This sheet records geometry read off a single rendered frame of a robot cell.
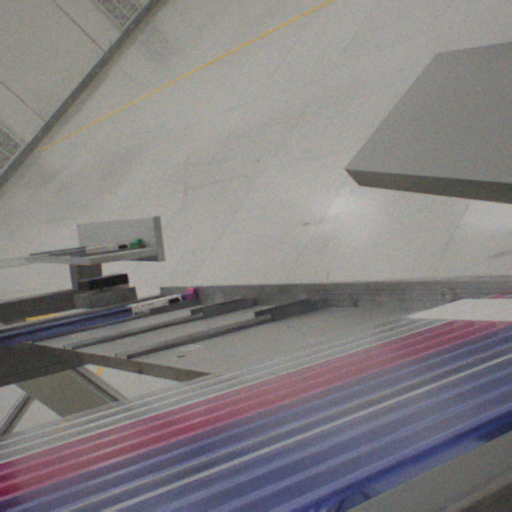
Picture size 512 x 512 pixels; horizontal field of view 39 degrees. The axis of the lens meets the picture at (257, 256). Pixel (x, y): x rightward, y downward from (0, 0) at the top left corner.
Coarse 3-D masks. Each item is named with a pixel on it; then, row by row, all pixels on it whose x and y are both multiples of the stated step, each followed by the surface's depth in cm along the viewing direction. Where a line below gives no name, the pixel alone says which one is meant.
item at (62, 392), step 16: (16, 384) 107; (32, 384) 108; (48, 384) 109; (64, 384) 110; (80, 384) 112; (48, 400) 109; (64, 400) 110; (80, 400) 112; (96, 400) 113; (64, 416) 110
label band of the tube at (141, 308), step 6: (150, 300) 79; (156, 300) 78; (162, 300) 79; (168, 300) 79; (174, 300) 79; (180, 300) 80; (132, 306) 77; (138, 306) 77; (144, 306) 77; (150, 306) 78; (156, 306) 78; (138, 312) 77; (144, 312) 77
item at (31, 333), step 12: (96, 312) 75; (108, 312) 75; (120, 312) 76; (132, 312) 77; (48, 324) 72; (60, 324) 72; (72, 324) 73; (84, 324) 74; (96, 324) 74; (0, 336) 69; (12, 336) 69; (24, 336) 70; (36, 336) 71
